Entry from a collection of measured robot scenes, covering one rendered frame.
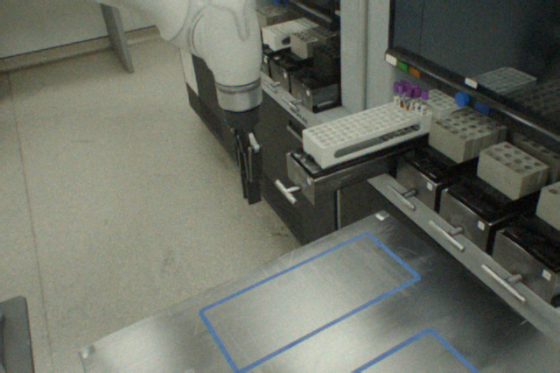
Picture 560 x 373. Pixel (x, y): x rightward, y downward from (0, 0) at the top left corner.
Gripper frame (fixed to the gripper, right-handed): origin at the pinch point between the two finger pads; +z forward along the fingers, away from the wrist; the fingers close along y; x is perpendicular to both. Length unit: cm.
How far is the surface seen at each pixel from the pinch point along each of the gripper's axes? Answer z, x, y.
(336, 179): 0.6, -18.1, -6.7
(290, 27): -8, -46, 70
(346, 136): -7.3, -23.0, -2.8
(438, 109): -7.7, -47.6, -4.2
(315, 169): -2.3, -14.1, -4.5
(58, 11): 44, 11, 350
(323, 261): -2.2, -0.8, -31.4
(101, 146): 79, 18, 192
